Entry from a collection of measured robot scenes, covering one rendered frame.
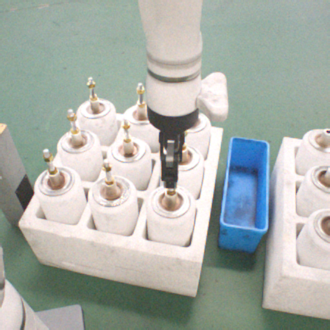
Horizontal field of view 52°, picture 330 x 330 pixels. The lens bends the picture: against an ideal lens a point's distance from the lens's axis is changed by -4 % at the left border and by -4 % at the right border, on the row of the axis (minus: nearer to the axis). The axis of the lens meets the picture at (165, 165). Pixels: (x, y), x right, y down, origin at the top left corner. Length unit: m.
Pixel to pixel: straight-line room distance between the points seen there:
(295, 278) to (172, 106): 0.42
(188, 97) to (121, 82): 0.97
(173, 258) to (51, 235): 0.26
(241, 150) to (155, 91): 0.61
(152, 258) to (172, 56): 0.43
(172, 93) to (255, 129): 0.80
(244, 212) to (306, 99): 0.60
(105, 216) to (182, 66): 0.36
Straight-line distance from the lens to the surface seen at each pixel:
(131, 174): 0.76
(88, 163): 0.80
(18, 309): 0.35
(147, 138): 0.84
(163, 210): 0.66
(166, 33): 0.41
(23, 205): 0.92
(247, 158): 1.05
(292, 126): 1.28
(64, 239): 0.76
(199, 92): 0.48
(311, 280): 0.73
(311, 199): 0.77
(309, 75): 1.58
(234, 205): 0.99
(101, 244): 0.73
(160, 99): 0.46
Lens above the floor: 0.80
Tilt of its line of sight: 48 degrees down
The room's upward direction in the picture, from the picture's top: straight up
